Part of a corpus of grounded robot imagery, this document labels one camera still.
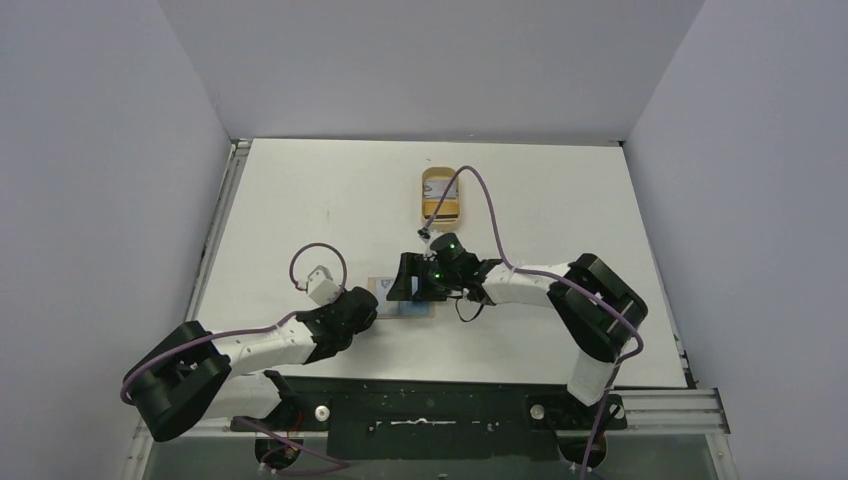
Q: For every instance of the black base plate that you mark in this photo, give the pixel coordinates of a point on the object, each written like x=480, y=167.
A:
x=397, y=420

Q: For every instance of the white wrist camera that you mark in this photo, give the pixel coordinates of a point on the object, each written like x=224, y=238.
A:
x=321, y=288
x=427, y=235

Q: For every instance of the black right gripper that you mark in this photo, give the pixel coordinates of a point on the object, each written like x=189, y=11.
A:
x=411, y=278

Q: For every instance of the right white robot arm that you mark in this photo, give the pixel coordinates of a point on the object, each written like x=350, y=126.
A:
x=601, y=312

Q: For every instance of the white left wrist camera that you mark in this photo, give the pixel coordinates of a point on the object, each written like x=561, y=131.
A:
x=321, y=288

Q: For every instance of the beige card holder wallet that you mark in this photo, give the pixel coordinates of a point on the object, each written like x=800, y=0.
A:
x=389, y=309

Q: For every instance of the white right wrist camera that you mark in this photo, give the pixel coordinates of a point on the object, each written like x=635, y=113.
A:
x=427, y=235

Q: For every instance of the beige oval tray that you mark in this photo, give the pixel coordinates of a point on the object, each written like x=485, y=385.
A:
x=440, y=172

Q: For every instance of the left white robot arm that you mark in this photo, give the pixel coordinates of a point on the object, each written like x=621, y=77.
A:
x=195, y=374

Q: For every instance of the yellow card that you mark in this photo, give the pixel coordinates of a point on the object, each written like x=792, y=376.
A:
x=442, y=211

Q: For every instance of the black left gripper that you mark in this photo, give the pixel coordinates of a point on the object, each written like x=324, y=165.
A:
x=324, y=308

